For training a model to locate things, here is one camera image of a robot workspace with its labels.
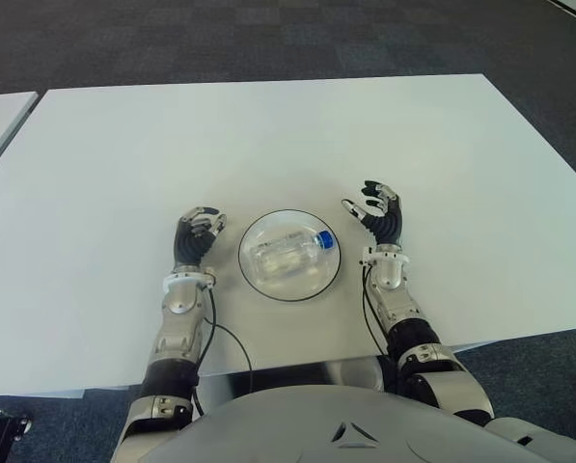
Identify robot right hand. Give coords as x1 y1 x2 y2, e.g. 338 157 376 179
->
341 178 405 248

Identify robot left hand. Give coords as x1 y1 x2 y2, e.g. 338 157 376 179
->
173 205 229 268

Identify clear water bottle blue cap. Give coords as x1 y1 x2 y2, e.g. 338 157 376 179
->
251 230 337 278

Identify white plate black rim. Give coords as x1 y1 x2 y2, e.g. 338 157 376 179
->
237 207 343 304

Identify grey robot torso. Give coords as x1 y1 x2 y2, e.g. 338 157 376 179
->
113 380 576 463

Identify black stand with caster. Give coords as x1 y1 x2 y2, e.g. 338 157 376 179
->
0 408 31 443

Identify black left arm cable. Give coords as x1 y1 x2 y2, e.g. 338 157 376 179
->
190 282 254 416

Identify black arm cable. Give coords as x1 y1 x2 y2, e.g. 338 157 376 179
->
361 262 398 382
190 282 254 416

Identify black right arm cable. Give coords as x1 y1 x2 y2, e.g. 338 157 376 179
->
361 262 398 382

